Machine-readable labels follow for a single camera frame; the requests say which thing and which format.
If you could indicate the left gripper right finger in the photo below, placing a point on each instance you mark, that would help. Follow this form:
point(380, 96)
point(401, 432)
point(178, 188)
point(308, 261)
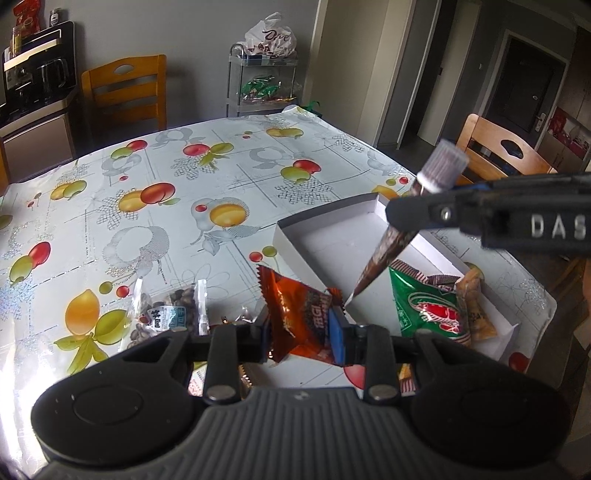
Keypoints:
point(369, 346)

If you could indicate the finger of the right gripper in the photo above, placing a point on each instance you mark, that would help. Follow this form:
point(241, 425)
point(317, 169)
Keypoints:
point(480, 186)
point(447, 210)

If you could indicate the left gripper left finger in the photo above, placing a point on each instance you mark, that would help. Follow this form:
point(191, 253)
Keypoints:
point(233, 345)

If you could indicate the brown cone snack stick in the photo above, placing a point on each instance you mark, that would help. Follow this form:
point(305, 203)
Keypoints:
point(439, 174)

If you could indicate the green prawn cracker bag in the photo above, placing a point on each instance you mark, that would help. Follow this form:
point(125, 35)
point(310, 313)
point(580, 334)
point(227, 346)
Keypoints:
point(428, 302)

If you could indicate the orange snack packet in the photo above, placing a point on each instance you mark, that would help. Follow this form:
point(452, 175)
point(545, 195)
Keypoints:
point(299, 316)

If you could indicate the clear melon seed packet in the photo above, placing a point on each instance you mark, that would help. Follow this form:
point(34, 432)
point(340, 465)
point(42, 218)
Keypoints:
point(181, 309)

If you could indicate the tan nut snack packet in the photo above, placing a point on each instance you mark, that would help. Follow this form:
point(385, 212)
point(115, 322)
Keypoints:
point(468, 290)

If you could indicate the right wooden chair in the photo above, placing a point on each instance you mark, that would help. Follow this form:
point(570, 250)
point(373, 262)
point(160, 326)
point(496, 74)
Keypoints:
point(495, 153)

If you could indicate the wooden chair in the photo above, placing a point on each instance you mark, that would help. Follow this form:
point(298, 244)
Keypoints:
point(125, 92)
point(495, 153)

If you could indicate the dark entrance door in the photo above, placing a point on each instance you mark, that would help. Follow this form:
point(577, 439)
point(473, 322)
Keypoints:
point(525, 88)

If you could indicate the fruit pattern tablecloth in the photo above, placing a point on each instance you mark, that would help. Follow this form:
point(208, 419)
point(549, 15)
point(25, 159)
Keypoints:
point(214, 200)

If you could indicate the green shopping bag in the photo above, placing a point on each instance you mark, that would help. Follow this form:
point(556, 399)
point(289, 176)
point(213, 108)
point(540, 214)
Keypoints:
point(313, 107)

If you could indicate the green candy bag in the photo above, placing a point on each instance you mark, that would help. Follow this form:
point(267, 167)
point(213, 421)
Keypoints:
point(264, 88)

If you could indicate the white plastic bag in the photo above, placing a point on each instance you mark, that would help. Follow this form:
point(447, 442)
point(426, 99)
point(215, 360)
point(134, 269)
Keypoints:
point(270, 37)

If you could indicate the grey cabinet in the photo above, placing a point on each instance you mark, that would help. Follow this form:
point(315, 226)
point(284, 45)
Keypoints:
point(41, 140)

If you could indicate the far wooden chair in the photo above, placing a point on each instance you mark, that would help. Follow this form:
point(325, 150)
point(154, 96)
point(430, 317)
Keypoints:
point(125, 92)

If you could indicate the black coffee machine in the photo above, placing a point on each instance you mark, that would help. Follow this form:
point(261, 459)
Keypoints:
point(43, 73)

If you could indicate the red snack bag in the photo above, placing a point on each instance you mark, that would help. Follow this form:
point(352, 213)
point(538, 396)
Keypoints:
point(27, 15)

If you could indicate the metal wire shelf cart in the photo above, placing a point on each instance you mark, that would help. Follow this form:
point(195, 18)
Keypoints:
point(242, 68)

